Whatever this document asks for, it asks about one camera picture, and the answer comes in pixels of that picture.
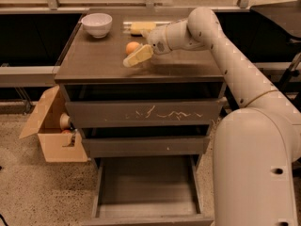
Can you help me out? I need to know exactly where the orange fruit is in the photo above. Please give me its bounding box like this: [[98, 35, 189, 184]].
[[126, 41, 139, 55]]

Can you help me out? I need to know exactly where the open cardboard box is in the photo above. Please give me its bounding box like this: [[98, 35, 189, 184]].
[[20, 86, 87, 163]]

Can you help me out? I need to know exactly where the grey middle drawer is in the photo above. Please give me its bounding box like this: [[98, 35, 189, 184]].
[[82, 137, 209, 158]]

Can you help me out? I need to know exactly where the white ceramic bowl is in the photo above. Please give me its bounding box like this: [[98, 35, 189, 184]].
[[81, 13, 113, 38]]

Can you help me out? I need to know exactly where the yellow sponge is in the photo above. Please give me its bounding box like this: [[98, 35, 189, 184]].
[[130, 22, 156, 36]]

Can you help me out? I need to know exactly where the round item in box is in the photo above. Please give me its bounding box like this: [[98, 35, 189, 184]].
[[59, 113, 71, 130]]

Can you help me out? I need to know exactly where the black office chair base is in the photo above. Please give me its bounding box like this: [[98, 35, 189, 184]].
[[278, 52, 301, 91]]

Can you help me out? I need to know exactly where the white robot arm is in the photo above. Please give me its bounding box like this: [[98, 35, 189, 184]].
[[123, 7, 301, 226]]

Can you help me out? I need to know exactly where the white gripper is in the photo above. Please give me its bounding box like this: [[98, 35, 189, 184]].
[[123, 25, 171, 67]]

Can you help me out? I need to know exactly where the grey open bottom drawer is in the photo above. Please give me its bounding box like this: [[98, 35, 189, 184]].
[[82, 155, 214, 226]]

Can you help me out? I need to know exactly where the grey drawer cabinet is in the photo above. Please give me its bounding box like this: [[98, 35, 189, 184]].
[[54, 7, 235, 226]]

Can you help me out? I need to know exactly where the grey top drawer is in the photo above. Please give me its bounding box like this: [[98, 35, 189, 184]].
[[65, 99, 225, 128]]

